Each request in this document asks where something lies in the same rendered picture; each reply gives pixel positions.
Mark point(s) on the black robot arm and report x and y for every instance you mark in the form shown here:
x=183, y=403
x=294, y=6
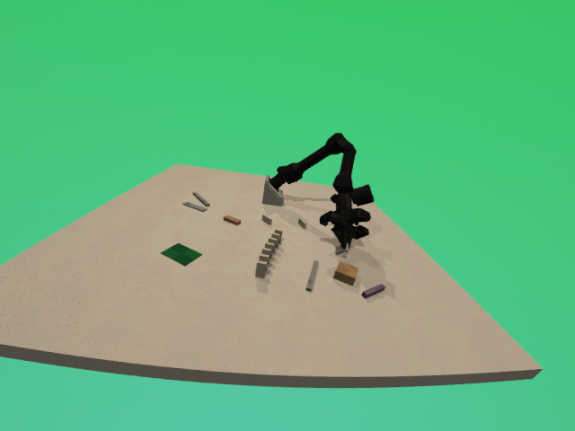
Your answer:
x=343, y=183

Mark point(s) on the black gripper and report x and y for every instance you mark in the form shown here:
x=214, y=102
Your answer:
x=343, y=229

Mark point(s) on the dark green flat square mat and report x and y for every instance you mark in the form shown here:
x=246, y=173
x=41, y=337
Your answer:
x=181, y=254

